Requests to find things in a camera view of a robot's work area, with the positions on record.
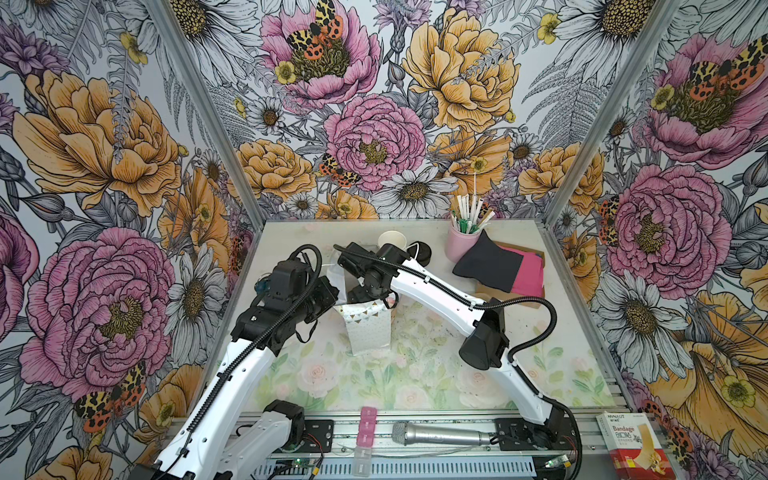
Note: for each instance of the black napkin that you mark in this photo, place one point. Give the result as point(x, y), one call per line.
point(490, 264)

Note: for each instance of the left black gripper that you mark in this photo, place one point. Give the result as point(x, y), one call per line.
point(328, 300)

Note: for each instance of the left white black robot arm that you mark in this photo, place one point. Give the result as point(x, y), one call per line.
point(203, 449)

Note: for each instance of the pink pill organizer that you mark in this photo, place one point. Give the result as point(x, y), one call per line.
point(362, 460)

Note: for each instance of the teal alarm clock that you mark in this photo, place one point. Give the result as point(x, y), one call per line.
point(262, 286)

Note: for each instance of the white cartoon gift bag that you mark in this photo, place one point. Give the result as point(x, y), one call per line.
point(368, 324)

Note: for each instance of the bandage box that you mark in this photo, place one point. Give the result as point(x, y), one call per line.
point(634, 449)

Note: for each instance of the stack of black cup lids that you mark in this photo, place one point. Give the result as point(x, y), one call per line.
point(421, 252)

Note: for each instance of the pink napkin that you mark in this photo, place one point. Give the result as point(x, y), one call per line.
point(528, 280)

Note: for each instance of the pink straw holder cup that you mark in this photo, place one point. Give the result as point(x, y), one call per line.
point(458, 243)

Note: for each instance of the stack of white paper cups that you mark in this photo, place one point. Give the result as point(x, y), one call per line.
point(393, 237)

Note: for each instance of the bundle of wrapped straws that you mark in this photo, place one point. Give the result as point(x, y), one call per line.
point(469, 213)

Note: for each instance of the brown cardboard sheet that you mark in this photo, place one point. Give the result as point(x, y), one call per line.
point(485, 292)

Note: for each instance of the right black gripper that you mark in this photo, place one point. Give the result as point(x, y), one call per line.
point(358, 293)

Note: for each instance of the silver microphone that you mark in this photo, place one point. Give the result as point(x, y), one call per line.
point(409, 433)

